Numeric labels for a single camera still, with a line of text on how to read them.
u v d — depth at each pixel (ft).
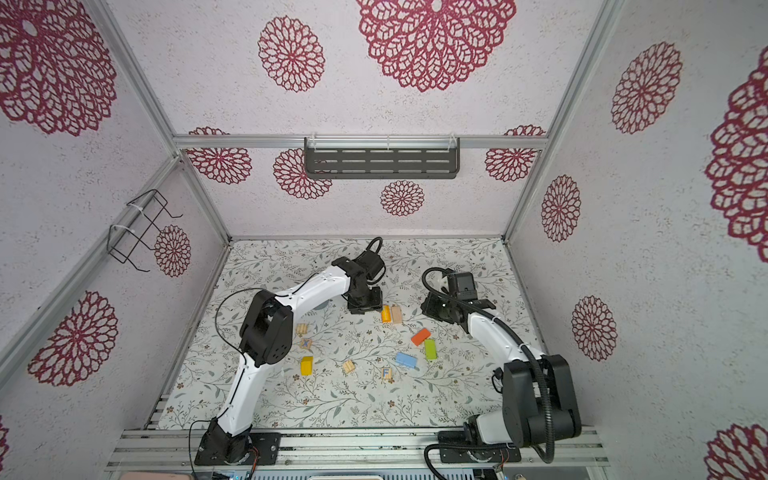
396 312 3.25
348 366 2.85
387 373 2.80
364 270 2.43
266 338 1.86
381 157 3.08
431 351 2.96
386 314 3.19
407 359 2.92
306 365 2.87
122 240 2.39
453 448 2.39
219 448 2.06
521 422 1.40
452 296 2.28
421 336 3.11
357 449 2.49
